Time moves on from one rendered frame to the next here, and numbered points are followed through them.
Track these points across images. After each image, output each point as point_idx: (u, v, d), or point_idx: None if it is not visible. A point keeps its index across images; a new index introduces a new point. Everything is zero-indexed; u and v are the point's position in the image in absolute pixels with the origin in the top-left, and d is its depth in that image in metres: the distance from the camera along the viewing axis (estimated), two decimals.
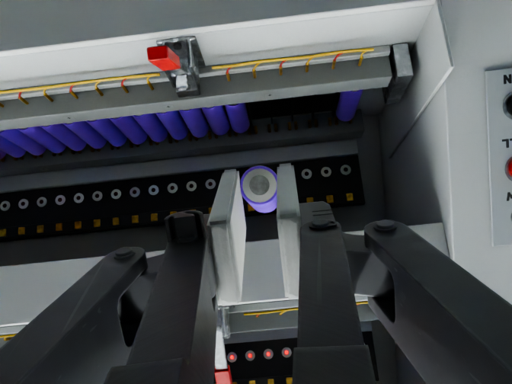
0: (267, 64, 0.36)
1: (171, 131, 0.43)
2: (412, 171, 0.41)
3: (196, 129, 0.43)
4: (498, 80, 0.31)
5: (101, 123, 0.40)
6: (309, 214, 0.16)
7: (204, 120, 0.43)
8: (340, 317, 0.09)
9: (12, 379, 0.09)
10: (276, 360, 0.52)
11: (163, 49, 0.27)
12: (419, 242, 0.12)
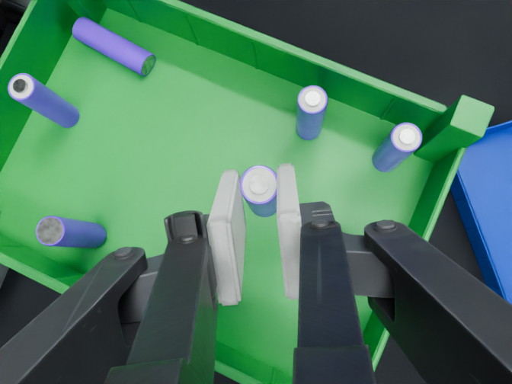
0: None
1: None
2: None
3: None
4: None
5: None
6: (309, 214, 0.16)
7: None
8: (340, 317, 0.09)
9: (12, 379, 0.09)
10: None
11: None
12: (419, 242, 0.12)
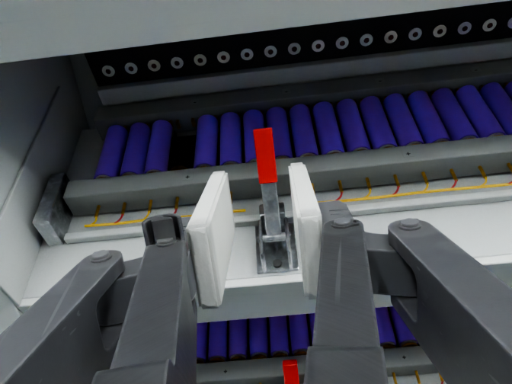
0: None
1: (304, 120, 0.38)
2: (15, 98, 0.34)
3: (276, 123, 0.39)
4: None
5: (379, 139, 0.36)
6: (327, 213, 0.16)
7: None
8: (358, 317, 0.09)
9: None
10: None
11: (263, 149, 0.29)
12: (443, 241, 0.12)
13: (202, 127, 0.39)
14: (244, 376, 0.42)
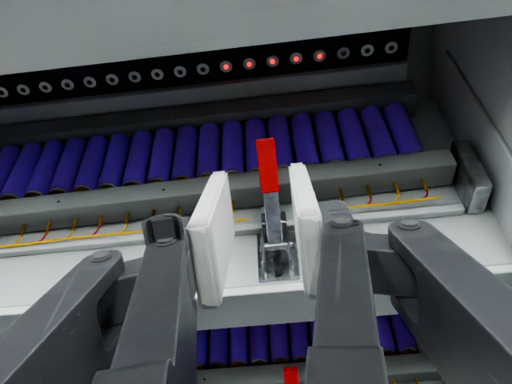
0: None
1: (1, 161, 0.40)
2: None
3: None
4: None
5: (52, 182, 0.38)
6: (327, 213, 0.16)
7: None
8: (358, 317, 0.09)
9: None
10: None
11: None
12: (443, 241, 0.12)
13: None
14: None
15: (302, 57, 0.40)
